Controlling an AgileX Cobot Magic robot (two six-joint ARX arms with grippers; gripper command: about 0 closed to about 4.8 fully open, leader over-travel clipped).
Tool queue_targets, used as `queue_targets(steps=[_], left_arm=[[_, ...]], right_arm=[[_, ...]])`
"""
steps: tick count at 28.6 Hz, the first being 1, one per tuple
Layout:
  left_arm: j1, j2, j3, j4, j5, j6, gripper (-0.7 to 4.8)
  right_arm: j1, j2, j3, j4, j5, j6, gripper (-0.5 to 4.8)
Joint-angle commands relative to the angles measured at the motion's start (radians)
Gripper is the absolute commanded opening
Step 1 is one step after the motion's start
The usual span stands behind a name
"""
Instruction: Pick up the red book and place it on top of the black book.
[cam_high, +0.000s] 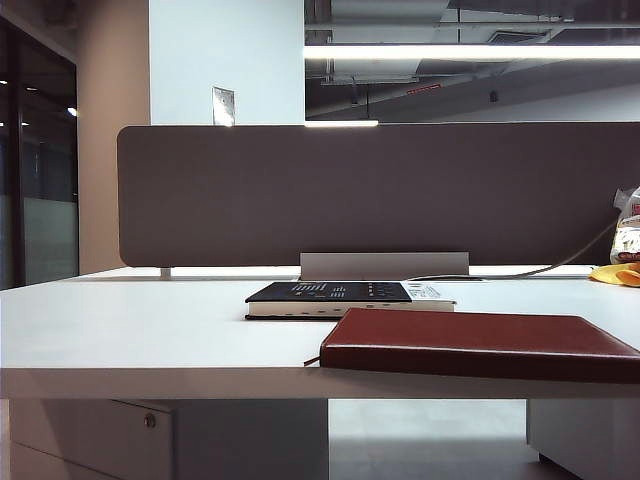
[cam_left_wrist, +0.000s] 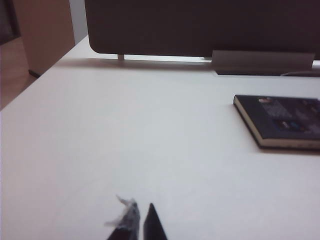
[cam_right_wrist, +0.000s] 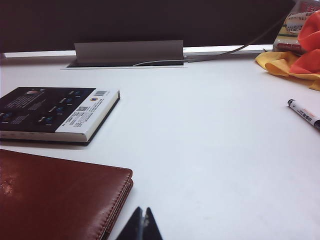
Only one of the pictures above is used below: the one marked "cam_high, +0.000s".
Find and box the dark glass door frame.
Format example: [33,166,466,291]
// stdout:
[0,14,80,291]

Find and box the plain white cabinet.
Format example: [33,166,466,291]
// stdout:
[525,398,640,480]

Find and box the short light strip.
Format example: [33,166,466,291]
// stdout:
[304,119,380,128]

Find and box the white drawer cabinet with lock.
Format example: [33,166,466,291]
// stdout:
[9,398,330,480]

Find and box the clear plastic snack bag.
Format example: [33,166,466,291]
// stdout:
[610,185,640,265]

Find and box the black hardcover book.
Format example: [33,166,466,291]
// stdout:
[244,281,457,321]

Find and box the long ceiling light strip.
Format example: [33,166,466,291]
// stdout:
[303,43,640,63]

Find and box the metal wall plate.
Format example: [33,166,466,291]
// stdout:
[211,85,236,127]

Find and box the ceiling air vent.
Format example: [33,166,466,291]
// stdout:
[492,29,552,45]

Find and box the grey metal cable flap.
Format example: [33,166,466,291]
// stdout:
[299,251,471,282]

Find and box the grey power cable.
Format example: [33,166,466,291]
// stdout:
[408,219,619,282]

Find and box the red leather-bound book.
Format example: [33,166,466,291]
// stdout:
[303,307,640,385]

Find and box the brown fabric desk partition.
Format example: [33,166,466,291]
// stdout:
[117,122,640,268]

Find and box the yellow cloth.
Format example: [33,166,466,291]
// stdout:
[587,262,640,287]

